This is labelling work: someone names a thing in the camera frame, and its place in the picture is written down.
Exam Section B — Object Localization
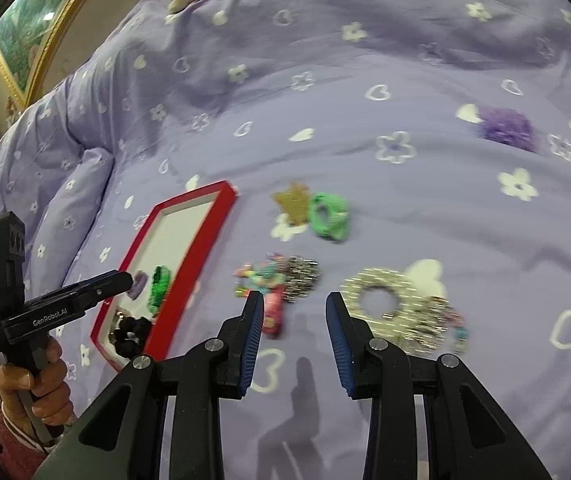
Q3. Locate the pink hair clip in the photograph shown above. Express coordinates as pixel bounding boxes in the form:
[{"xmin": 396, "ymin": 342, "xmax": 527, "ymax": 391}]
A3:
[{"xmin": 260, "ymin": 291, "xmax": 287, "ymax": 339}]

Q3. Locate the black scrunchie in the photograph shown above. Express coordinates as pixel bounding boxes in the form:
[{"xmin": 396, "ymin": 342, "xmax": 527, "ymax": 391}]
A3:
[{"xmin": 114, "ymin": 316, "xmax": 153, "ymax": 359}]

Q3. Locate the purple flower scrunchie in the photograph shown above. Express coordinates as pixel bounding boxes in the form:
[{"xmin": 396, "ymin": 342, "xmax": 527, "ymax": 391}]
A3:
[{"xmin": 128, "ymin": 271, "xmax": 149, "ymax": 299}]

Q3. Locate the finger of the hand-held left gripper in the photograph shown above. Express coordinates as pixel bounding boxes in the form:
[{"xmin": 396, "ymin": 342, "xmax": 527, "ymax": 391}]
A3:
[{"xmin": 68, "ymin": 270, "xmax": 134, "ymax": 313}]

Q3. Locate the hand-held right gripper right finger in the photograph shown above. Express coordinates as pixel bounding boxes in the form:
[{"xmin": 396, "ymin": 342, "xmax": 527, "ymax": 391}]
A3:
[{"xmin": 325, "ymin": 290, "xmax": 553, "ymax": 480}]

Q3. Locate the yellow star hair clip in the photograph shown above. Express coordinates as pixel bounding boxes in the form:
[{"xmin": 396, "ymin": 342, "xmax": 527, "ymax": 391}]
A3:
[{"xmin": 272, "ymin": 182, "xmax": 314, "ymax": 226}]

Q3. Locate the gold framed picture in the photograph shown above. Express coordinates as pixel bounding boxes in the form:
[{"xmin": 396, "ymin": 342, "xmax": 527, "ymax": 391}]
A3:
[{"xmin": 0, "ymin": 0, "xmax": 117, "ymax": 109}]

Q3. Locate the silver rhinestone crown clip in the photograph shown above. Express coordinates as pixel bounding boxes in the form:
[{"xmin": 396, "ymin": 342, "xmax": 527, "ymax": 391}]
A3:
[{"xmin": 280, "ymin": 256, "xmax": 323, "ymax": 304}]

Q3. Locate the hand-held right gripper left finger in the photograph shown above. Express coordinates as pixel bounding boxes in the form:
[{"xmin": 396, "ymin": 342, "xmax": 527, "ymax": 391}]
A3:
[{"xmin": 33, "ymin": 290, "xmax": 266, "ymax": 480}]

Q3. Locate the person's left hand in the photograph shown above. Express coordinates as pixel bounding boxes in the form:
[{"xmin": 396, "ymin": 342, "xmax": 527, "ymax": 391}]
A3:
[{"xmin": 0, "ymin": 335, "xmax": 75, "ymax": 432}]

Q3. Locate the purple fabric flower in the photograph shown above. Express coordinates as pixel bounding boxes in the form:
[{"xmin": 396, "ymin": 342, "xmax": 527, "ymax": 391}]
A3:
[{"xmin": 478, "ymin": 106, "xmax": 539, "ymax": 151}]

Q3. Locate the clear crystal bead bracelet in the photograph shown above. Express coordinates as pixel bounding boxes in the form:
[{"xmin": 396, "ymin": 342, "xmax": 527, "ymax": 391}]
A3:
[{"xmin": 395, "ymin": 297, "xmax": 469, "ymax": 357}]

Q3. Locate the white pearl bracelet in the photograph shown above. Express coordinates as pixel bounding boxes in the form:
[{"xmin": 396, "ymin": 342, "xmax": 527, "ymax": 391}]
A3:
[{"xmin": 340, "ymin": 267, "xmax": 424, "ymax": 332}]

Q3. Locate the green chain bracelet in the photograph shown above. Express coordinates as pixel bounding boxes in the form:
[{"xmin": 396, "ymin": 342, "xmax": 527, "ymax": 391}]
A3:
[{"xmin": 148, "ymin": 265, "xmax": 173, "ymax": 317}]

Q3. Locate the purple floral duvet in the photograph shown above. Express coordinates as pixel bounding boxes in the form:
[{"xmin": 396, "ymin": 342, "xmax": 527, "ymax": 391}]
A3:
[{"xmin": 0, "ymin": 94, "xmax": 122, "ymax": 341}]

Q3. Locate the red shallow box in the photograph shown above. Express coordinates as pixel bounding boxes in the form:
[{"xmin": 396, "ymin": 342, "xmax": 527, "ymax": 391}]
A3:
[{"xmin": 90, "ymin": 180, "xmax": 238, "ymax": 374}]

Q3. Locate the person's left forearm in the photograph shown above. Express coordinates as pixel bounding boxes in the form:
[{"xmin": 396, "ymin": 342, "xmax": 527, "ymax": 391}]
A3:
[{"xmin": 0, "ymin": 345, "xmax": 54, "ymax": 480}]

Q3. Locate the mint green scrunchie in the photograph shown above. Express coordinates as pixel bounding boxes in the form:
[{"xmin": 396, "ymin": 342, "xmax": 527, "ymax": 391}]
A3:
[{"xmin": 308, "ymin": 191, "xmax": 351, "ymax": 241}]

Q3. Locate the colourful bead bracelet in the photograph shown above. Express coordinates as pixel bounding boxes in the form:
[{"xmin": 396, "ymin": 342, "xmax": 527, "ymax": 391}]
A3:
[{"xmin": 234, "ymin": 254, "xmax": 291, "ymax": 302}]

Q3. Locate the purple floral bed sheet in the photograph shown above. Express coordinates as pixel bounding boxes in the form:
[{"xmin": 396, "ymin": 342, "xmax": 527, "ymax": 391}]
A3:
[{"xmin": 63, "ymin": 0, "xmax": 571, "ymax": 480}]

